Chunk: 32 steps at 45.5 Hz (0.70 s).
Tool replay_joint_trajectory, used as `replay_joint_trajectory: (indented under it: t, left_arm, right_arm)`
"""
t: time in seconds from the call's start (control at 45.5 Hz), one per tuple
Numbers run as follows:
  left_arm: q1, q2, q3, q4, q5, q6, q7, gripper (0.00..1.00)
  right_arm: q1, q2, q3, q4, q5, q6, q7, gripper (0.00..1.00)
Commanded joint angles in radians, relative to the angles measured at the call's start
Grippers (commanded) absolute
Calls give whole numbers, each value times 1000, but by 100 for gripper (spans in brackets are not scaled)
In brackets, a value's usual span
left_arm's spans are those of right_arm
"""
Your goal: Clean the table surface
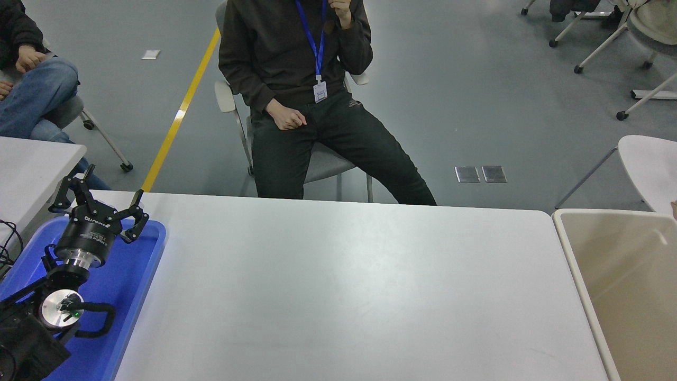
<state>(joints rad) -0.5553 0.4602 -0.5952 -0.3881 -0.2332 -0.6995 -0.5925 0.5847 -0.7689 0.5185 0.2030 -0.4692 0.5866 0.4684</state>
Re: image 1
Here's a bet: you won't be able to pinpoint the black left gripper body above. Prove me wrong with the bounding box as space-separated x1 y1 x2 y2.
54 204 124 264

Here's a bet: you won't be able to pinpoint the person's left hand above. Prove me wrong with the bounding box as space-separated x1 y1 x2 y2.
329 0 354 30
15 44 48 74

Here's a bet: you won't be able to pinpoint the blue plastic tray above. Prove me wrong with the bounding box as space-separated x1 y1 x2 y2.
0 216 168 381

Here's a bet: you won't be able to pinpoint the white side table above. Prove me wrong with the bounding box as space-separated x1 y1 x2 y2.
0 137 87 244

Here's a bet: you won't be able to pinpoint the grey wheeled chair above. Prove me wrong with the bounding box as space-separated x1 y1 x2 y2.
41 40 134 174

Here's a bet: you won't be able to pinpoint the person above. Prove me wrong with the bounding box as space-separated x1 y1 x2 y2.
218 0 437 206
0 0 111 191

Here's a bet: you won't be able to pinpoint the white grey office chair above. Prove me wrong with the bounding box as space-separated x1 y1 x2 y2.
214 3 374 203

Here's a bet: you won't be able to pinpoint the white chair base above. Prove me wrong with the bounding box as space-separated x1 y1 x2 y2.
520 0 614 48

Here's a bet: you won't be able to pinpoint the large pale plastic bin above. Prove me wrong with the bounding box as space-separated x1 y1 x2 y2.
552 208 677 381

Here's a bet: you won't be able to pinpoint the white round-seat chair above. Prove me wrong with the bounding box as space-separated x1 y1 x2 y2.
554 134 677 216

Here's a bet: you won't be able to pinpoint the white chair legs with wheel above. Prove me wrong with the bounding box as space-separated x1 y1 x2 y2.
616 71 677 121

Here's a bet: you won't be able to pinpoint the white chair beige seat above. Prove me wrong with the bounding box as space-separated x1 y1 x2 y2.
574 0 677 75

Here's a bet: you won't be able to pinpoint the black cable bundle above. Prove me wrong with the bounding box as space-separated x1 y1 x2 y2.
0 220 24 278

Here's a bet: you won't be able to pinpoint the blue lanyard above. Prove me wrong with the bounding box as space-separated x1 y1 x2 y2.
295 0 328 83

